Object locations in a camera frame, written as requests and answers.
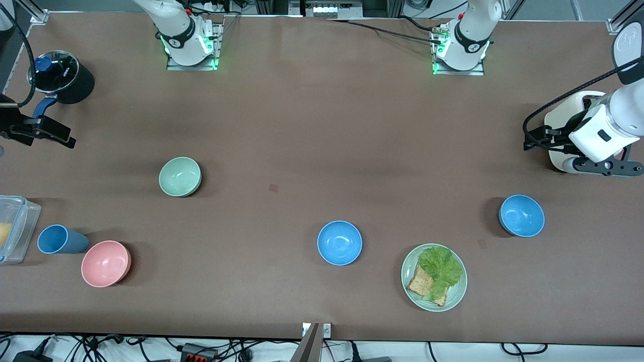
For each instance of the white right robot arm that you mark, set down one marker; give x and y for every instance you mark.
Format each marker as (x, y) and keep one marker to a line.
(176, 25)

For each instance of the blue cup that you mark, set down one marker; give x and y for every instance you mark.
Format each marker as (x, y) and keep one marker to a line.
(60, 240)

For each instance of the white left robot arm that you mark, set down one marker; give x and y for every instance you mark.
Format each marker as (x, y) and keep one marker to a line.
(473, 30)

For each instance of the brown bread slice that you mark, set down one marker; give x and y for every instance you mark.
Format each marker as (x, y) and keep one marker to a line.
(420, 284)

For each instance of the green bowl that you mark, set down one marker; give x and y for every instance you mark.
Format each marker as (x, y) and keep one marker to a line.
(179, 176)

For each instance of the glass lid blue knob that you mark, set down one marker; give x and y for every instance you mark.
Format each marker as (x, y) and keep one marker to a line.
(53, 70)

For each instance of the green plate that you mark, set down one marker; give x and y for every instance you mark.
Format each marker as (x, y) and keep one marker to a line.
(455, 296)

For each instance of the aluminium frame profile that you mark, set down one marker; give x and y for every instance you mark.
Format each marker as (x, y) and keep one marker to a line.
(35, 12)
(626, 17)

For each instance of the cream toaster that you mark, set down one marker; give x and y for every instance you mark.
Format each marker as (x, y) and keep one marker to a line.
(558, 120)

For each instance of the silver control box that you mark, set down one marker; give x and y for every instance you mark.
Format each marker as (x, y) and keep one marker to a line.
(327, 9)

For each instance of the black power adapter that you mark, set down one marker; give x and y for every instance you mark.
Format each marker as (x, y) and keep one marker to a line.
(32, 357)

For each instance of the clear plastic container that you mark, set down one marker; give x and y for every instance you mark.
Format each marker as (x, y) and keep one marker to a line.
(22, 226)

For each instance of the grey metal bar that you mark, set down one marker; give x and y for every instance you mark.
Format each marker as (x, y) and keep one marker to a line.
(307, 347)

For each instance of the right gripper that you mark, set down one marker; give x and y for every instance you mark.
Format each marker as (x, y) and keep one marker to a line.
(10, 123)

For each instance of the green lettuce leaf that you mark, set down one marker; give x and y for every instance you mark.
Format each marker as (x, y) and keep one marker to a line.
(441, 266)

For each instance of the pink bowl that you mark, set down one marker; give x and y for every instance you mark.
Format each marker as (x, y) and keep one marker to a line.
(105, 264)

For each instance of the yellow food piece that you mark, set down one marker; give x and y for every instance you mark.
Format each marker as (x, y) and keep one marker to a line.
(4, 235)

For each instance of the black red power strip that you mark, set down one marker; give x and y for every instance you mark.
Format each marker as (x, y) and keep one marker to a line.
(198, 353)

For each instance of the blue bowl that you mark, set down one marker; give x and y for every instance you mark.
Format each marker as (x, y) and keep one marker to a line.
(521, 215)
(339, 243)

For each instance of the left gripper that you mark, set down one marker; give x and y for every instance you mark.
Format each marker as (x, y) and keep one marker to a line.
(566, 141)

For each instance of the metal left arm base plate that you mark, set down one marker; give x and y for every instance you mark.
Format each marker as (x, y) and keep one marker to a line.
(458, 72)

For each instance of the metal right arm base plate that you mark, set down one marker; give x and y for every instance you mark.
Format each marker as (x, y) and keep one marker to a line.
(193, 65)

